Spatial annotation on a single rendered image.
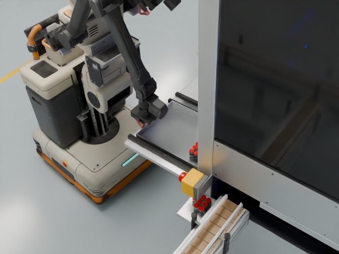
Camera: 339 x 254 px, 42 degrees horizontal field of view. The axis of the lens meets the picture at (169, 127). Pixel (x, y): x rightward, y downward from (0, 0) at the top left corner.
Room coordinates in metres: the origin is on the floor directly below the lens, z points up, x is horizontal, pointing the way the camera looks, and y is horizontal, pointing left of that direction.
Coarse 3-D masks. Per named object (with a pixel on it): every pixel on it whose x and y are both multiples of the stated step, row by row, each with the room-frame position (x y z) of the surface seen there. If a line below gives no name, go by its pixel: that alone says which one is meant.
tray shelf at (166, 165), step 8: (184, 88) 1.63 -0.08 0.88; (192, 88) 1.62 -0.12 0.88; (192, 96) 1.56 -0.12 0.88; (192, 104) 1.51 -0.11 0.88; (128, 144) 1.28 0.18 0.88; (136, 144) 1.28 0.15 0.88; (136, 152) 1.24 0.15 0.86; (144, 152) 1.23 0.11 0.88; (152, 160) 1.19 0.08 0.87; (160, 160) 1.18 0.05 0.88; (168, 168) 1.13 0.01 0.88; (176, 168) 1.13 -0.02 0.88
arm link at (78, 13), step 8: (80, 0) 1.46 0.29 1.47; (88, 0) 1.41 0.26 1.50; (104, 0) 1.37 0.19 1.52; (112, 0) 1.39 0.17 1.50; (80, 8) 1.47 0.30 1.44; (88, 8) 1.47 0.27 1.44; (72, 16) 1.52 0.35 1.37; (80, 16) 1.49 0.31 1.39; (88, 16) 1.52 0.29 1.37; (72, 24) 1.54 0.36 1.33; (80, 24) 1.51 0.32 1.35; (64, 32) 1.55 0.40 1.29; (72, 32) 1.54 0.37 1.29; (80, 32) 1.55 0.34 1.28; (64, 40) 1.56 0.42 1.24; (72, 40) 1.55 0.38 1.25
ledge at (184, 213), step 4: (188, 200) 0.97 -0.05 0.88; (212, 200) 0.96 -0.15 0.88; (184, 204) 0.95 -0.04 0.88; (188, 204) 0.95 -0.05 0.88; (212, 204) 0.95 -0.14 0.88; (184, 208) 0.94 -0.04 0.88; (188, 208) 0.93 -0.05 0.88; (192, 208) 0.93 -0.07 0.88; (180, 212) 0.92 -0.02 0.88; (184, 212) 0.92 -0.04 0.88; (188, 212) 0.92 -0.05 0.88; (192, 212) 0.92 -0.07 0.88; (180, 216) 0.91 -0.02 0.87; (184, 216) 0.90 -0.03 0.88; (188, 216) 0.90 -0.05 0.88; (184, 220) 0.89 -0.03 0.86; (188, 220) 0.88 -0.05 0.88
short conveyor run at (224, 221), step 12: (216, 204) 0.91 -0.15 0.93; (228, 204) 0.91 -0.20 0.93; (240, 204) 0.88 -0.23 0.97; (192, 216) 0.82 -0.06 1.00; (204, 216) 0.86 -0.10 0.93; (216, 216) 0.86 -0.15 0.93; (228, 216) 0.86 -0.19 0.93; (240, 216) 0.85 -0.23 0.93; (192, 228) 0.82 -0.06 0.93; (204, 228) 0.81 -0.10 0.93; (216, 228) 0.81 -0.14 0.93; (228, 228) 0.81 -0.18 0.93; (240, 228) 0.83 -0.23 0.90; (192, 240) 0.75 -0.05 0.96; (204, 240) 0.77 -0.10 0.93; (216, 240) 0.75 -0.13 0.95; (228, 240) 0.74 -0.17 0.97; (180, 252) 0.71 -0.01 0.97; (192, 252) 0.72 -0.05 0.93; (204, 252) 0.70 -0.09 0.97; (216, 252) 0.72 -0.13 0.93
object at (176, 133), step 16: (176, 112) 1.46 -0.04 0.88; (192, 112) 1.43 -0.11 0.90; (144, 128) 1.34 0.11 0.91; (160, 128) 1.36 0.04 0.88; (176, 128) 1.36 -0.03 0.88; (192, 128) 1.35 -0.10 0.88; (160, 144) 1.27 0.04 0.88; (176, 144) 1.26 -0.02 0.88; (192, 144) 1.26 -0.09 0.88; (192, 160) 1.17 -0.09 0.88
